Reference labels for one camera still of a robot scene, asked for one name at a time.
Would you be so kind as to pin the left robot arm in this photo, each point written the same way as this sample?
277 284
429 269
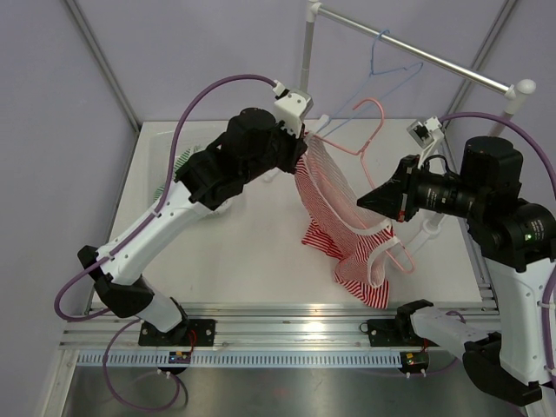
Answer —
253 143

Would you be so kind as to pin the aluminium mounting rail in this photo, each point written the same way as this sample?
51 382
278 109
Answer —
273 326

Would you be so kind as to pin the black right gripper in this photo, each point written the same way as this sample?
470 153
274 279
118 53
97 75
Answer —
397 198

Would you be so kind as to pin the clear plastic bin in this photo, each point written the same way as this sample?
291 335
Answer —
159 152

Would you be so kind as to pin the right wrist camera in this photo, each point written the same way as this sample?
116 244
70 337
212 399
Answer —
428 134

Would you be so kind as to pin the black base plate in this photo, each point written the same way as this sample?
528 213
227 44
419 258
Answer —
198 333
381 333

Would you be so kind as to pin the green striped tank top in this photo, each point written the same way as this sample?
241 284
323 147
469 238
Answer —
178 163

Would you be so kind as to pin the white slotted cable duct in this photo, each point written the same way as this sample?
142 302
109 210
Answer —
240 359

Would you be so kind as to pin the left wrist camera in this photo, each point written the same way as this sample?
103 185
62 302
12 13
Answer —
290 108

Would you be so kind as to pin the white garment rack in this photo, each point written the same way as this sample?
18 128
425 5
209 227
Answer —
516 94

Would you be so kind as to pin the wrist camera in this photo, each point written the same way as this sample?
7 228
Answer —
428 134
290 108

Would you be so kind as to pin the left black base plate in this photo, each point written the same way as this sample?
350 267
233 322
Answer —
198 333

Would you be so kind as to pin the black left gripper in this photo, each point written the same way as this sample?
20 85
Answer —
296 147

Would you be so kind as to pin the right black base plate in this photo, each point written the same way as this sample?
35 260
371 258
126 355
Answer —
381 333

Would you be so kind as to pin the pink wire hanger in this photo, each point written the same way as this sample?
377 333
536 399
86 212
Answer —
361 153

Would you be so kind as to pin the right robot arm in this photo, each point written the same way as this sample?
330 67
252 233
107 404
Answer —
516 239

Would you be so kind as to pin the red striped tank top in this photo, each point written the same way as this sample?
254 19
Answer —
357 238

